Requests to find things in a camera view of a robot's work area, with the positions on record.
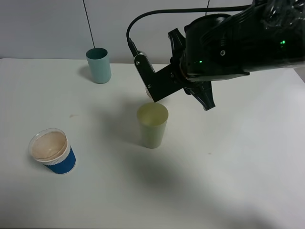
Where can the light green plastic cup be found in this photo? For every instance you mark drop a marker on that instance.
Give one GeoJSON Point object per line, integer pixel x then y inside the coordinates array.
{"type": "Point", "coordinates": [152, 118]}

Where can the clear plastic drink bottle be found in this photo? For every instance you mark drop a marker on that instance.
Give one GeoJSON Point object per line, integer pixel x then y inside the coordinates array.
{"type": "Point", "coordinates": [148, 93]}

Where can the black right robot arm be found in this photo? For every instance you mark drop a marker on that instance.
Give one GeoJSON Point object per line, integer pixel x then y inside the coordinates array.
{"type": "Point", "coordinates": [269, 34]}

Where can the teal plastic cup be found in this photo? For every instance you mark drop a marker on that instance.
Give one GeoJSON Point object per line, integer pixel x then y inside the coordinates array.
{"type": "Point", "coordinates": [99, 65]}

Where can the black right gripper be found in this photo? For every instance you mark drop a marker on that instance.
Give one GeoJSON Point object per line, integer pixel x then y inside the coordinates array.
{"type": "Point", "coordinates": [206, 52]}

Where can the blue sleeved paper cup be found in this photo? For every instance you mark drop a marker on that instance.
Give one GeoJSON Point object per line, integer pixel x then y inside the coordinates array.
{"type": "Point", "coordinates": [51, 148]}

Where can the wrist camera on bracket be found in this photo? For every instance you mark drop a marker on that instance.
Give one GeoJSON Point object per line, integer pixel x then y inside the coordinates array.
{"type": "Point", "coordinates": [162, 83]}

